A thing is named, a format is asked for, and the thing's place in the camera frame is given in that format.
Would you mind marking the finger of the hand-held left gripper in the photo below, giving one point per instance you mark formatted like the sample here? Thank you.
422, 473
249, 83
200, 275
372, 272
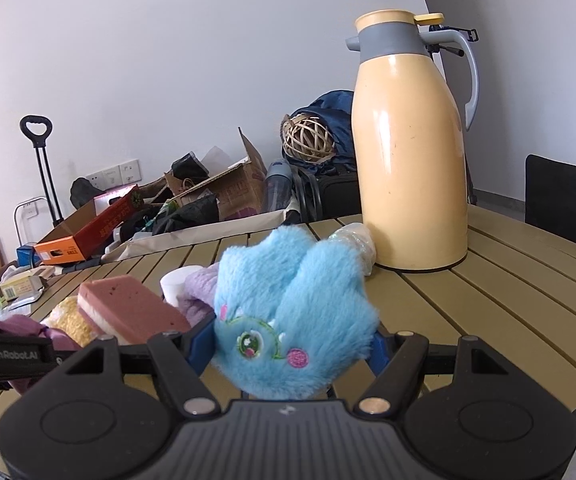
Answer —
60, 360

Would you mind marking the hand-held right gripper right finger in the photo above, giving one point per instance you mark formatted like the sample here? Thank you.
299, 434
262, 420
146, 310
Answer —
377, 355

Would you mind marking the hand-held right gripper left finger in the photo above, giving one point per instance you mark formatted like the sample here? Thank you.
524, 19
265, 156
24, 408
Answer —
200, 347

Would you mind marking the purple cloth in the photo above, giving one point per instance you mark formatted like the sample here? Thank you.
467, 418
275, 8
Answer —
22, 325

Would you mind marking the white and yellow plush toy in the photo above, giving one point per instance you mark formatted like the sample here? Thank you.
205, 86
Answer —
67, 315

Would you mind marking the white foam cylinder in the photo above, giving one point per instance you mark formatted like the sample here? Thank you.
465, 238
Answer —
177, 282

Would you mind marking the blue plush toy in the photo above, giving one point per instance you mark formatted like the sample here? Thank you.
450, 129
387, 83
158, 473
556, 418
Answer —
288, 300

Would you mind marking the clear plastic wrap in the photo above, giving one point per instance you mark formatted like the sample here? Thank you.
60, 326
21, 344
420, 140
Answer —
355, 242

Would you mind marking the lilac fleece cloth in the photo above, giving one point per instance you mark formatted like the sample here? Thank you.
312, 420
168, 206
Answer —
197, 290

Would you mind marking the yellow green medicine box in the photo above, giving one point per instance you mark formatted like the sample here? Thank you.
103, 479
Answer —
22, 287

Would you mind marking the pink sponge block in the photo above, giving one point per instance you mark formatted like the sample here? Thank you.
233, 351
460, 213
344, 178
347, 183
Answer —
132, 305

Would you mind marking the blue cardboard box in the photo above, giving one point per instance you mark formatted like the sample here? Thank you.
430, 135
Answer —
27, 255

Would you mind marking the khaki folding slat table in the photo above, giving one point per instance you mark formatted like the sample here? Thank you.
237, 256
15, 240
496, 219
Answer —
493, 310

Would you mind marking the orange cardboard tray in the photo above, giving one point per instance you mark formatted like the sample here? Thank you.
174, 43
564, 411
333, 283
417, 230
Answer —
92, 232

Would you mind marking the black cloth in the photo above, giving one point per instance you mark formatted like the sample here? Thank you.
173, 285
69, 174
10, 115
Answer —
187, 215

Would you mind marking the open brown cardboard box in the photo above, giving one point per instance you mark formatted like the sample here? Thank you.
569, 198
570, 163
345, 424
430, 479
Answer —
233, 190

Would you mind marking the black luggage bag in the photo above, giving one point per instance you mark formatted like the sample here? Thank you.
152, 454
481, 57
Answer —
338, 195

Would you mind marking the black fabric bag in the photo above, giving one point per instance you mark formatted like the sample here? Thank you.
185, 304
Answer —
83, 192

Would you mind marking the grey blue water bottle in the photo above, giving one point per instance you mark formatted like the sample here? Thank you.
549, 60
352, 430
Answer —
277, 187

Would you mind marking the black pouch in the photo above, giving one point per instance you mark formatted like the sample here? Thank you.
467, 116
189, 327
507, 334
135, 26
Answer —
187, 166

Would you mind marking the yellow thermos jug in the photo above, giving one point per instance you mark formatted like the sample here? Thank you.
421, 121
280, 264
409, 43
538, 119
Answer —
408, 160

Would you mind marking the woven rattan ball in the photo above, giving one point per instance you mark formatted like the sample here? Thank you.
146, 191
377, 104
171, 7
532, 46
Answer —
308, 140

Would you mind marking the navy fabric bag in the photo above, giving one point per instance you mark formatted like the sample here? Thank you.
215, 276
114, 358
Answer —
335, 115

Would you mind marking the black folding chair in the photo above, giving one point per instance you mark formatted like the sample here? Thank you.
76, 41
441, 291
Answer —
568, 195

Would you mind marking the silver metal tube frame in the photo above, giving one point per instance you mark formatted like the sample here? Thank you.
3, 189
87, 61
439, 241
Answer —
17, 220

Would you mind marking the white wall socket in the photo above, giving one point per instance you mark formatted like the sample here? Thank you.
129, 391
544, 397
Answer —
130, 171
29, 211
111, 175
96, 177

